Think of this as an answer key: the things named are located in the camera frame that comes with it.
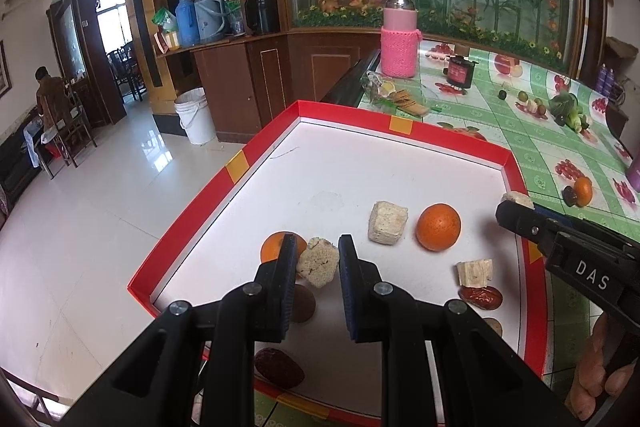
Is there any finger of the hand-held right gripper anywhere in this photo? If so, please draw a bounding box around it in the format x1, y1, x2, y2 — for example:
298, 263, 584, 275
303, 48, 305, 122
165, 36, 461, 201
495, 201, 563, 258
531, 203, 640, 253

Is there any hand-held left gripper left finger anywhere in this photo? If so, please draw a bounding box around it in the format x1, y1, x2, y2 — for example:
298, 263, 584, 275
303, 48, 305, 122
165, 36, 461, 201
60, 233, 300, 427

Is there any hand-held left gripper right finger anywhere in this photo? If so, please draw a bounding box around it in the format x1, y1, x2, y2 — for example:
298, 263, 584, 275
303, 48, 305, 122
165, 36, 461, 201
338, 234, 586, 427

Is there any brown round fruit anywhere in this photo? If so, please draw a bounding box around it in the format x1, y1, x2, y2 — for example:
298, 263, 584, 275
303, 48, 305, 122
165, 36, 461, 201
289, 283, 317, 324

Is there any round white sugarcane piece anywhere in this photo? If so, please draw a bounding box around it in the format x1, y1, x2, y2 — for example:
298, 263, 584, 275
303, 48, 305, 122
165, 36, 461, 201
296, 237, 341, 289

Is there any small orange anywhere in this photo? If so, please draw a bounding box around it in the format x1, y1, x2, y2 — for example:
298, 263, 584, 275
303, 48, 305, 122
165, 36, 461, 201
260, 232, 308, 264
573, 177, 594, 208

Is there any dried red date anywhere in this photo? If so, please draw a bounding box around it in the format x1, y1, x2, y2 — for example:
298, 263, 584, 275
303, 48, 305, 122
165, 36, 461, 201
459, 286, 503, 311
254, 347, 305, 390

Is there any white cube sugarcane piece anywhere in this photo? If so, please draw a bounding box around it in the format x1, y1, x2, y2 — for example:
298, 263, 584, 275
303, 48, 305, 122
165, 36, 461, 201
367, 201, 409, 245

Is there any large orange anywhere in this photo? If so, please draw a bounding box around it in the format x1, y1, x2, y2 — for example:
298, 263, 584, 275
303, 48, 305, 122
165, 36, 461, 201
416, 203, 462, 252

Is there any red tray with white inside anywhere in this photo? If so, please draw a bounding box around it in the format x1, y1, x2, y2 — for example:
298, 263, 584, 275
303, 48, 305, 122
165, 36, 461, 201
126, 100, 557, 420

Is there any person's right hand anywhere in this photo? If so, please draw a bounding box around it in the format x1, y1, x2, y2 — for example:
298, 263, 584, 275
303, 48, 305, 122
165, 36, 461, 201
565, 312, 638, 420

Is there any purple thermos bottle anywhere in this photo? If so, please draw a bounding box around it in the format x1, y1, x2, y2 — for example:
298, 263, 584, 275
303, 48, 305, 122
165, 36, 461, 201
625, 154, 640, 194

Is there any green bok choy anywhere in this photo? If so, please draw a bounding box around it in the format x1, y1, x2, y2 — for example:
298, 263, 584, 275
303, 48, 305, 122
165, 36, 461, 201
548, 91, 588, 132

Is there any black jar with red label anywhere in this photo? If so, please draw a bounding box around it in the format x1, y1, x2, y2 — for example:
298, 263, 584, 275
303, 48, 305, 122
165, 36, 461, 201
446, 56, 478, 88

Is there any clear packet of biscuits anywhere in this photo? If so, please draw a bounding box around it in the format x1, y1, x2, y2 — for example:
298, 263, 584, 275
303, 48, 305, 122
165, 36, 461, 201
361, 71, 432, 118

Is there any white plastic bucket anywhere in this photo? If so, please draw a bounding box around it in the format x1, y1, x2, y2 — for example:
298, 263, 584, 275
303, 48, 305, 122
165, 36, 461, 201
174, 87, 217, 146

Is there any pink knit-sleeved bottle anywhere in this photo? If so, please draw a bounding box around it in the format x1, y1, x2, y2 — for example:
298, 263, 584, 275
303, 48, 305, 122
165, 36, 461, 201
380, 0, 425, 78

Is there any wooden sideboard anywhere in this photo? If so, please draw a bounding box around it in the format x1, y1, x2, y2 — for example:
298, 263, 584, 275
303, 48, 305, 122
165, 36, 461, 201
152, 29, 383, 145

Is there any wooden chair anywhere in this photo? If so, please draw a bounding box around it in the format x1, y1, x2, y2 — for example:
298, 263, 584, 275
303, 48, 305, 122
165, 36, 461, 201
37, 89, 98, 180

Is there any black thermos pot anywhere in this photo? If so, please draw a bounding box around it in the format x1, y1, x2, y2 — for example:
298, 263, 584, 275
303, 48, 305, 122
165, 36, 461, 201
256, 0, 281, 34

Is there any grey kettle jug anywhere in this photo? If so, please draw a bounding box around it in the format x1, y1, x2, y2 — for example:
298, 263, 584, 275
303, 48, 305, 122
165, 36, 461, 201
193, 0, 228, 44

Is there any blue thermos jug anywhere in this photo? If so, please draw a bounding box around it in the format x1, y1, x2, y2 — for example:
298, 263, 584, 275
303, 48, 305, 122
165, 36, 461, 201
175, 0, 201, 48

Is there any green snack bag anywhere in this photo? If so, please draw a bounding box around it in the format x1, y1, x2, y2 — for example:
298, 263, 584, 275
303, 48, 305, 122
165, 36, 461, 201
152, 7, 179, 32

